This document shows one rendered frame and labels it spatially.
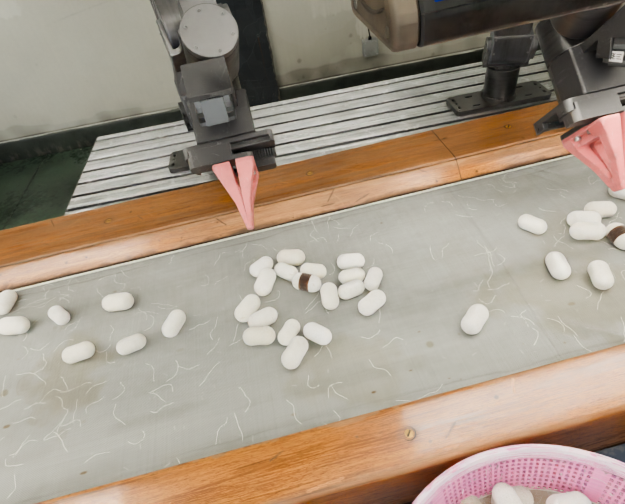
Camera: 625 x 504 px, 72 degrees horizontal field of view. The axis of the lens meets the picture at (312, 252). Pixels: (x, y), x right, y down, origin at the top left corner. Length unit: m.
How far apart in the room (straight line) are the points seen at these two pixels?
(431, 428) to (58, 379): 0.39
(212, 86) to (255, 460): 0.34
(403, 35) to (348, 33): 2.32
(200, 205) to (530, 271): 0.44
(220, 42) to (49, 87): 2.32
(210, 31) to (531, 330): 0.44
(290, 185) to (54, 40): 2.13
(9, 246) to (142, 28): 1.91
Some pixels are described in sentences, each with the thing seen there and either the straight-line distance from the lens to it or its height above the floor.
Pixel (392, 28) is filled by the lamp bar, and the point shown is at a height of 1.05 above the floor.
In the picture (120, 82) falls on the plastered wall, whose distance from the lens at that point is 2.65.
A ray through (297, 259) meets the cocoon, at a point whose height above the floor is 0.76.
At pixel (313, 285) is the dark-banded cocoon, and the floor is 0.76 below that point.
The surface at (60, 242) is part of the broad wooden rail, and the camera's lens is 0.70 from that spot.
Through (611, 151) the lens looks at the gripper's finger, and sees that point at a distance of 0.55.
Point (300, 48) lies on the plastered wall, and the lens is 2.54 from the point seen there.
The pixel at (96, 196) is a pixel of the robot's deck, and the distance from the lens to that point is 0.96.
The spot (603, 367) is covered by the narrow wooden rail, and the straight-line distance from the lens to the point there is 0.46.
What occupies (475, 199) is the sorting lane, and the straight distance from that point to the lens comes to 0.63.
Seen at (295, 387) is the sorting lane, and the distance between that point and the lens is 0.45.
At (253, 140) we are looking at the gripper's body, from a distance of 0.50.
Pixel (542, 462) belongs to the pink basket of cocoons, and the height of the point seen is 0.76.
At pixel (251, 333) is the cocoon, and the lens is 0.47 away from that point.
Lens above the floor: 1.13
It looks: 44 degrees down
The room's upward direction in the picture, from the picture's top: 11 degrees counter-clockwise
